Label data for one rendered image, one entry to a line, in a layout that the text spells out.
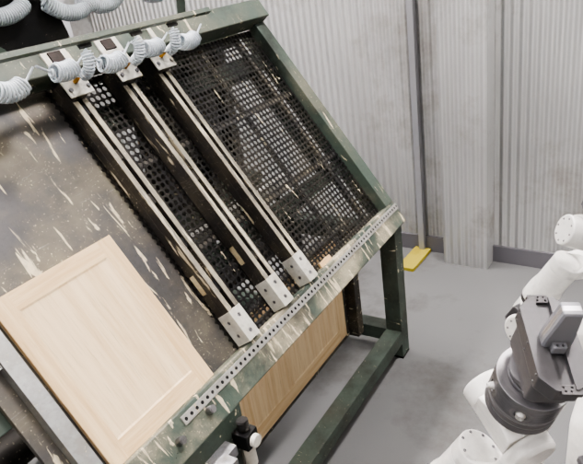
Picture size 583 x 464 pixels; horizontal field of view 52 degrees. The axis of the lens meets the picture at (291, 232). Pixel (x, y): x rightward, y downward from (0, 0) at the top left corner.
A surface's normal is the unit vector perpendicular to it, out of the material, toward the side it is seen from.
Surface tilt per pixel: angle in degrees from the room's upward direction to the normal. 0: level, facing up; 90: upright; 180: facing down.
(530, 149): 90
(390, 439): 0
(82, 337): 56
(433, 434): 0
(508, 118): 90
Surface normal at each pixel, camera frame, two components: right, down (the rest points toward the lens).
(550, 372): -0.03, -0.67
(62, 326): 0.62, -0.41
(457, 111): -0.55, 0.42
